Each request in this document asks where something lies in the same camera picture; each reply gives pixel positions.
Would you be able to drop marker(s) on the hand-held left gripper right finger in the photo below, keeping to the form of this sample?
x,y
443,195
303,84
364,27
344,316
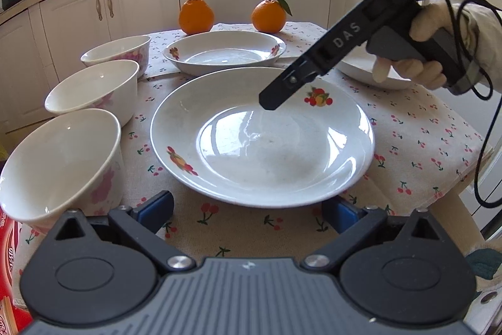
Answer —
x,y
340,214

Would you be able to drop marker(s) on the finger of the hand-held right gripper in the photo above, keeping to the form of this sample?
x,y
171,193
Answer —
x,y
280,91

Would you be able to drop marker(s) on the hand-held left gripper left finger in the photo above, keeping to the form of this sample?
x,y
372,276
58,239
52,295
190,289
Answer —
x,y
156,208

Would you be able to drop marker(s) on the white plate flower print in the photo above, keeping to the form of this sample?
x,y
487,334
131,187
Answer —
x,y
219,58

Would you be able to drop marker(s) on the white plate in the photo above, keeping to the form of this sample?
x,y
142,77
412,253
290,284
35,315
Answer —
x,y
361,70

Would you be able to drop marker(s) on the large white plate fruit print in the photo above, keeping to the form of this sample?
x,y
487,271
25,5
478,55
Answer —
x,y
235,162

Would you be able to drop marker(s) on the white bowl pink print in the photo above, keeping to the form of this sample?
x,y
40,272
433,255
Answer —
x,y
117,48
59,162
90,87

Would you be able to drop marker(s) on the person's right forearm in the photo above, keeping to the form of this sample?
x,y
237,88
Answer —
x,y
488,40

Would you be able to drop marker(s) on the person's right hand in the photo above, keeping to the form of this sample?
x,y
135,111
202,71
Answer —
x,y
435,19

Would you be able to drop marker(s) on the orange with green leaf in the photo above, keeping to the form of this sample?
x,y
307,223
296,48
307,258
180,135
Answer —
x,y
268,17

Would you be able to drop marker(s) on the cherry print tablecloth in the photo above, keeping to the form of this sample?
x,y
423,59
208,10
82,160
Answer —
x,y
411,146

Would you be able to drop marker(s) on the orange with knobby top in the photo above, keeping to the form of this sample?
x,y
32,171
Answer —
x,y
196,15

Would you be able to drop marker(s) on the light wooden table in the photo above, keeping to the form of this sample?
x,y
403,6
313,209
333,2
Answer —
x,y
466,209

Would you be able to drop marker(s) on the dark green cloth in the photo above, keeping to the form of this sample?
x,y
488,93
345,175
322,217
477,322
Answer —
x,y
484,264

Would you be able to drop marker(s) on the red printed snack box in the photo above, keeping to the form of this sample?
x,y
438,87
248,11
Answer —
x,y
10,280

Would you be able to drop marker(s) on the white kitchen cabinets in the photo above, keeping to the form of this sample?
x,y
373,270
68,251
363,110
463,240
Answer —
x,y
137,5

